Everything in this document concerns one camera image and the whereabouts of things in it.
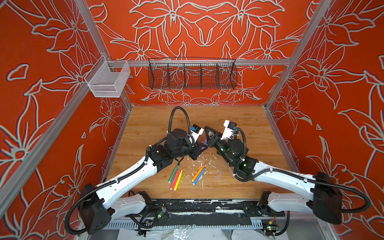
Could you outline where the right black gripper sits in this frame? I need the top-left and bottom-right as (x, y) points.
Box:
(203, 127), (236, 169)

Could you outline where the blue marker pen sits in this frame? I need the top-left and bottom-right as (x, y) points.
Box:
(193, 168), (206, 185)

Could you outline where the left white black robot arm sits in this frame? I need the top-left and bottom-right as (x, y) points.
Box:
(64, 107), (204, 235)

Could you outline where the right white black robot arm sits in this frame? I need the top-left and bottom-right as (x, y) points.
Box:
(204, 126), (372, 225)

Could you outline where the green marker pen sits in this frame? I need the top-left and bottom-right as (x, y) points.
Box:
(169, 165), (179, 183)

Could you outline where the orange marker pen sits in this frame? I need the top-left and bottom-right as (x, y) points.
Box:
(192, 165), (205, 183)

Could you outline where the yellow marker pen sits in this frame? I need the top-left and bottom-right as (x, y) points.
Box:
(174, 170), (183, 191)

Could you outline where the pink marker pen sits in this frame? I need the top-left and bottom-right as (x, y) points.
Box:
(170, 169), (180, 190)

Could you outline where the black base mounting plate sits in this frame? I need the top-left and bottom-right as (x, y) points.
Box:
(139, 199), (286, 218)

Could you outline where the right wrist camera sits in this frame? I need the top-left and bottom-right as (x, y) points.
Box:
(221, 120), (237, 141)

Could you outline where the black wire wall basket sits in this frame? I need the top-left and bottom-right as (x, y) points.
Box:
(148, 57), (239, 90)

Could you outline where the grey slotted cable duct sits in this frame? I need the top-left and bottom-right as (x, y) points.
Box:
(103, 219), (263, 231)

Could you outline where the white mesh wall basket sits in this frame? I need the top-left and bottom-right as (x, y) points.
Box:
(85, 57), (131, 98)

